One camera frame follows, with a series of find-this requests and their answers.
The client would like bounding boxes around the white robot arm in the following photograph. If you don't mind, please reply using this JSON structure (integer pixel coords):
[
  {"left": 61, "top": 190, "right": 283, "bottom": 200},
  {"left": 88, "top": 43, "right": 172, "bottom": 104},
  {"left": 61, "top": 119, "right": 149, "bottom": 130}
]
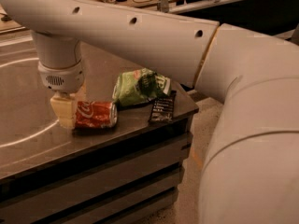
[{"left": 0, "top": 0, "right": 299, "bottom": 224}]

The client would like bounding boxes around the red coke can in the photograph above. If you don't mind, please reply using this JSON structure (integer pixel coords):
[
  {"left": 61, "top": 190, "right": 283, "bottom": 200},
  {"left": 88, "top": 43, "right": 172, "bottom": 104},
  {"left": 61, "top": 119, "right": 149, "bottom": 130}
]
[{"left": 75, "top": 101, "right": 118, "bottom": 129}]

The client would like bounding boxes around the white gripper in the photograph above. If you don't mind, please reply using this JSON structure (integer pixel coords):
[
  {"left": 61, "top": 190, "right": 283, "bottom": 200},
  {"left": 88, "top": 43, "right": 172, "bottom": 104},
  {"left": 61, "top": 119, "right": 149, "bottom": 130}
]
[{"left": 38, "top": 62, "right": 84, "bottom": 130}]

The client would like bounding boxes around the black snack bar wrapper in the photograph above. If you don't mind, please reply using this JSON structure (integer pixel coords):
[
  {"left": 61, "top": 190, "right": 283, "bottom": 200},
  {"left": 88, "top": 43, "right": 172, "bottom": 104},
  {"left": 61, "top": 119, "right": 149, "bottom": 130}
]
[{"left": 149, "top": 91, "right": 177, "bottom": 122}]

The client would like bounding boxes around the green chip bag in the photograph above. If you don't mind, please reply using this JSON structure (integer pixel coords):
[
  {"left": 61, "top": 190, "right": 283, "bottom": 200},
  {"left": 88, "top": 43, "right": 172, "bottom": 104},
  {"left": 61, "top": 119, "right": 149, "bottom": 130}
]
[{"left": 112, "top": 68, "right": 172, "bottom": 107}]

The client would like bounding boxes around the dark counter drawer cabinet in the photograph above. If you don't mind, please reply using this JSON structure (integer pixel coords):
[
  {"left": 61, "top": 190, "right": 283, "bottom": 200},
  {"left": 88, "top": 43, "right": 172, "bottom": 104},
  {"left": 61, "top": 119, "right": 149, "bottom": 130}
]
[{"left": 0, "top": 112, "right": 193, "bottom": 224}]

